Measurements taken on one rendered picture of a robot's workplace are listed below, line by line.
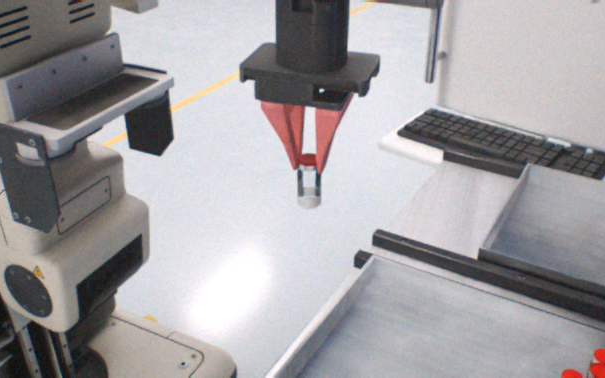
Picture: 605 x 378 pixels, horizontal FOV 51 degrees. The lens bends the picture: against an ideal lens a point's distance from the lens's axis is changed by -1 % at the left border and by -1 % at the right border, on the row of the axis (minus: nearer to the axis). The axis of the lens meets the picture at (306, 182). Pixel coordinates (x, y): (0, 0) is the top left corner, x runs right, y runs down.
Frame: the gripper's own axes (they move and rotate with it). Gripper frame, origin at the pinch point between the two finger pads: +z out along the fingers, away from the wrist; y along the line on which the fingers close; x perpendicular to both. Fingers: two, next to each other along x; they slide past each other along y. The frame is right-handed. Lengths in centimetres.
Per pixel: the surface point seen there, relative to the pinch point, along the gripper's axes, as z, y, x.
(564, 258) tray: 24.7, 28.0, 28.0
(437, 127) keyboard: 30, 7, 76
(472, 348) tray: 25.0, 17.1, 7.9
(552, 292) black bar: 23.2, 25.7, 18.2
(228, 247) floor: 114, -65, 129
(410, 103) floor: 112, -19, 280
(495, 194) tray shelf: 25, 19, 43
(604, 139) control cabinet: 29, 39, 78
